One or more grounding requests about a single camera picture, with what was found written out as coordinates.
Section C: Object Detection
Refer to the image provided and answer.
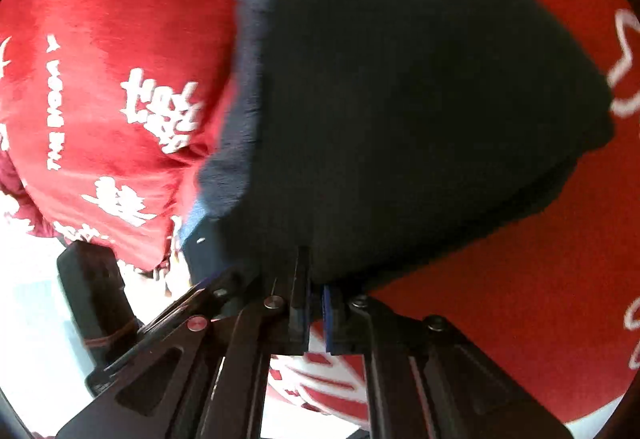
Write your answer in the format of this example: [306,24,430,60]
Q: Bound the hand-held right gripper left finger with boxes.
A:
[54,246,313,439]

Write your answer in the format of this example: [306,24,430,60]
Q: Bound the black pants with blue trim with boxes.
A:
[181,0,617,292]

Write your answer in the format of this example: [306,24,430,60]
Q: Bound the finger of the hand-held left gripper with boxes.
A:
[135,269,243,337]

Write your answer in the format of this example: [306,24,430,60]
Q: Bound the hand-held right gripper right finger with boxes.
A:
[322,285,573,439]

